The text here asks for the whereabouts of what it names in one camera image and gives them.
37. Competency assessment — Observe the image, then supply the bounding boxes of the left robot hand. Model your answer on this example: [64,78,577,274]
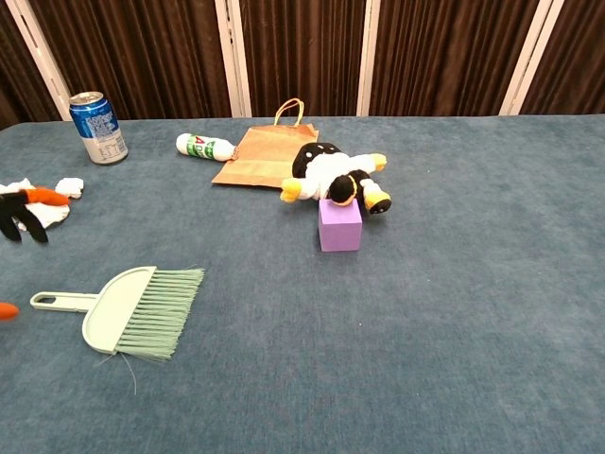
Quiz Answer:
[0,187,72,323]

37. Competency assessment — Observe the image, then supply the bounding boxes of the white tissue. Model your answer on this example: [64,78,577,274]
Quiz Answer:
[0,177,85,233]

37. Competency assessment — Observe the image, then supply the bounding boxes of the blue soda can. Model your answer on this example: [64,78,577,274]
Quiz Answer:
[68,91,130,166]

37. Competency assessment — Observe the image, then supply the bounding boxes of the brown curtain panel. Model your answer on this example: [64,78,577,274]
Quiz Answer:
[0,0,62,130]
[238,0,368,118]
[368,0,541,117]
[28,0,233,121]
[519,0,605,116]

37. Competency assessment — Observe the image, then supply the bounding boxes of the white bottle green label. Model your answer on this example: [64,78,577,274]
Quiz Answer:
[175,132,237,164]

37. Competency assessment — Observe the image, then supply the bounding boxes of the brown paper bag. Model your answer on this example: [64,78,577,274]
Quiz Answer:
[211,97,320,189]

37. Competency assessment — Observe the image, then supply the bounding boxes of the black white penguin plush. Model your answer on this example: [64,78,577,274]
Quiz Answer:
[279,141,393,217]

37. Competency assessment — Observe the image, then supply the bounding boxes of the purple foam cube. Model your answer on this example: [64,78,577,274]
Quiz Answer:
[317,198,364,253]

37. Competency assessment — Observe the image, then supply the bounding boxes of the teal velvet table cover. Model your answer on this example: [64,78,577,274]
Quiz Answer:
[0,112,605,454]

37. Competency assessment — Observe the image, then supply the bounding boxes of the white partition post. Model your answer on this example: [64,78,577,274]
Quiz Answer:
[215,0,252,118]
[4,0,75,122]
[356,0,382,117]
[498,0,566,117]

